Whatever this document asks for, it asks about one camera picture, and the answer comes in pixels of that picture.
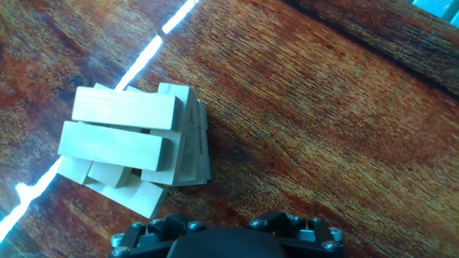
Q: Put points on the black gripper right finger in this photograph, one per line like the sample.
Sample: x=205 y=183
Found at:
x=276 y=222

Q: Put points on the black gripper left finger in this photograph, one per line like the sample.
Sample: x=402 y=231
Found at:
x=179 y=225

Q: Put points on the wooden Jenga block tower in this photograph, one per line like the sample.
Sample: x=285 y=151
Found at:
x=118 y=107

